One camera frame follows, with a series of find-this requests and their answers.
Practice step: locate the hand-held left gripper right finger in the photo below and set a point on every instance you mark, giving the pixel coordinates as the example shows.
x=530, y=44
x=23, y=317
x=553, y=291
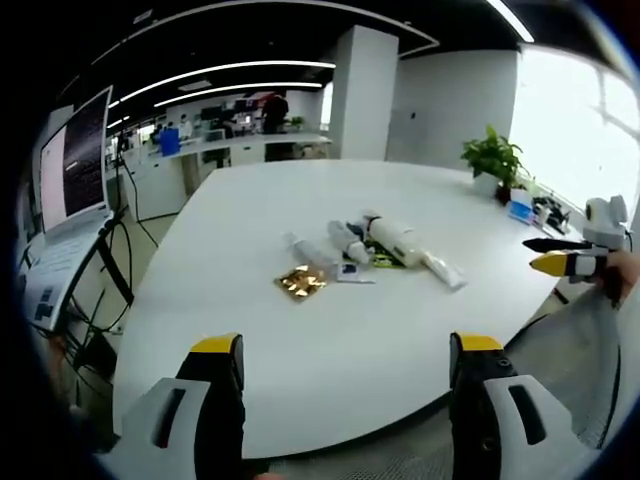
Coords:
x=515, y=415

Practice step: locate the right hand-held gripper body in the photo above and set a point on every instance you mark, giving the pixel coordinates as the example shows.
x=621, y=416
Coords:
x=606, y=222

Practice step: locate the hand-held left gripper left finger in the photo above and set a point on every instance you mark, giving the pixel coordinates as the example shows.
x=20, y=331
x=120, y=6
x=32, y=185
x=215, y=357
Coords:
x=165, y=415

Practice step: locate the white skincare tube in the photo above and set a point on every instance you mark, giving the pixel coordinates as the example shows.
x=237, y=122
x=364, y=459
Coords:
x=447, y=272

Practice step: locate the large white skincare bottle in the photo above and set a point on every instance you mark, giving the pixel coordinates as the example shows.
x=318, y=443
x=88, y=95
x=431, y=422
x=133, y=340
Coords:
x=395, y=240

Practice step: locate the green skincare packet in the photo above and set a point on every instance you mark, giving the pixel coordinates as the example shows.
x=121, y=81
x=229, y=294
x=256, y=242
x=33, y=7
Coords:
x=382, y=259

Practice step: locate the gold foil skincare packet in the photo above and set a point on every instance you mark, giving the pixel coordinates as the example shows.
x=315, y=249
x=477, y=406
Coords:
x=301, y=284

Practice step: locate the white skincare sachet blue patch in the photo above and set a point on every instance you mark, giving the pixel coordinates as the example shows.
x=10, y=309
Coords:
x=354, y=272

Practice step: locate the plastic-wrapped white skincare bottle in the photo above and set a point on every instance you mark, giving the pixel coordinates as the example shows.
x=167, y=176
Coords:
x=347, y=240

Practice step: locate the clear plastic tube packet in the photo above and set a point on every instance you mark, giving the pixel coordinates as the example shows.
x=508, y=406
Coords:
x=310, y=250

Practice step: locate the person's right hand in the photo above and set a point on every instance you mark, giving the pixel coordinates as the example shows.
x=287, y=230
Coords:
x=626, y=272

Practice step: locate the black desk items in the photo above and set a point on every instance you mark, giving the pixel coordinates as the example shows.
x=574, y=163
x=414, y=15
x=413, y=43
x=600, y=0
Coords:
x=550, y=212

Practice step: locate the blue and white tissue box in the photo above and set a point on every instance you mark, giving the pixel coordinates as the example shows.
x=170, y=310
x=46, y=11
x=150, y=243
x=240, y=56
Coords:
x=521, y=207

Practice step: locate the green potted plant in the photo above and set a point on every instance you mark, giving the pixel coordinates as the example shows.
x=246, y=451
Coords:
x=492, y=160

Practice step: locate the black laptop stand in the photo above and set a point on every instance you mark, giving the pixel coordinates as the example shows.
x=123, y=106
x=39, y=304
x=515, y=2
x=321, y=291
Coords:
x=102, y=270

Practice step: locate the white office counter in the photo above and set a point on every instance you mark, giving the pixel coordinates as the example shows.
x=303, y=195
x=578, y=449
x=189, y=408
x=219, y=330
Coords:
x=165, y=175

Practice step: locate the open laptop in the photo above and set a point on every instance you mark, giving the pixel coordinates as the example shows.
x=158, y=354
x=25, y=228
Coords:
x=75, y=165

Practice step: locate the ceiling light strip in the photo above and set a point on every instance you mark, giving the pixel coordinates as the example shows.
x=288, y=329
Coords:
x=235, y=91
x=225, y=70

